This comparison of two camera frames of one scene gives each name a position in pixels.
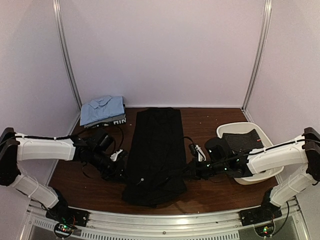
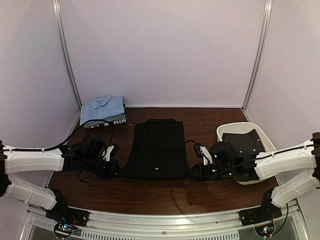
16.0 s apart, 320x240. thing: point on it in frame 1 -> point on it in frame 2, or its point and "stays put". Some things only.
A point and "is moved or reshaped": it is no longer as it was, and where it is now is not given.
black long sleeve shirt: (156, 163) is moved or reshaped
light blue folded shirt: (101, 109) stays put
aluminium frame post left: (59, 18) stays put
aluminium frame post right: (260, 51) stays put
